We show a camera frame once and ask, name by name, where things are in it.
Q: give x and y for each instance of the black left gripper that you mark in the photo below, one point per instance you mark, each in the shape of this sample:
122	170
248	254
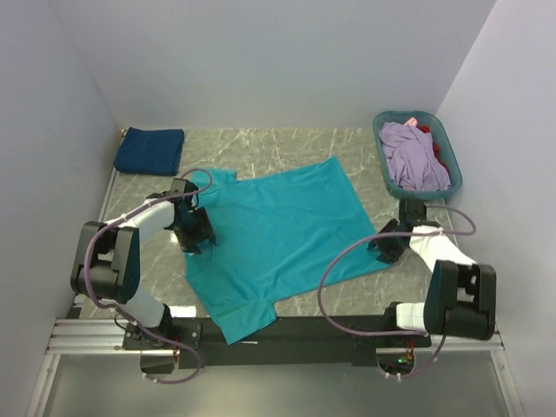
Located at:
204	230

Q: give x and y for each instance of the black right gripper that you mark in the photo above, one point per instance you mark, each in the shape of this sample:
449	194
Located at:
391	255

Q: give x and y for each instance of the teal t-shirt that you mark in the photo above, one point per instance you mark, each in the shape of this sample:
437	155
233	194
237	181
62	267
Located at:
275	237

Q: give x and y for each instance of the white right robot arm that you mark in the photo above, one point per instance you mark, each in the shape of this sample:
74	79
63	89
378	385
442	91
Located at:
461	294

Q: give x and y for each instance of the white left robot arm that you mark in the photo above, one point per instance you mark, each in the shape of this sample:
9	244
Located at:
108	264

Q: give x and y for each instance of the folded navy blue t-shirt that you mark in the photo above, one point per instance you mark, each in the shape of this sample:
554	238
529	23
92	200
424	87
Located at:
150	152

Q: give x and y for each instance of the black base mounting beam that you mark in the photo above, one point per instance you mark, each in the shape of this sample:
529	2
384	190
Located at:
289	340

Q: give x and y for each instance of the lavender t-shirt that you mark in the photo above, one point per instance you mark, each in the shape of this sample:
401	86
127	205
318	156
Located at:
411	162

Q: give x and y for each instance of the teal plastic laundry basket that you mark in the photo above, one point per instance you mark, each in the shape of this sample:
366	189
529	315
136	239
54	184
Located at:
439	136

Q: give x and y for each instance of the red garment in basket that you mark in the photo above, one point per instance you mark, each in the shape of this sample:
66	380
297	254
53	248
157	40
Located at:
436	148

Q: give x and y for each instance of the pink garment in basket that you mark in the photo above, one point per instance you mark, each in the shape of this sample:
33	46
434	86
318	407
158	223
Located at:
412	122

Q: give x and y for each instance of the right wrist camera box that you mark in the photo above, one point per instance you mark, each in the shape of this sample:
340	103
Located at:
412	212

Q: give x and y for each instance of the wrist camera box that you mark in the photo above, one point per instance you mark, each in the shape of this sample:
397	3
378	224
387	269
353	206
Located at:
412	212
187	192

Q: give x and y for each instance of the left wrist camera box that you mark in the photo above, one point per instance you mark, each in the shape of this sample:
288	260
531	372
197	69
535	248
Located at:
187	192

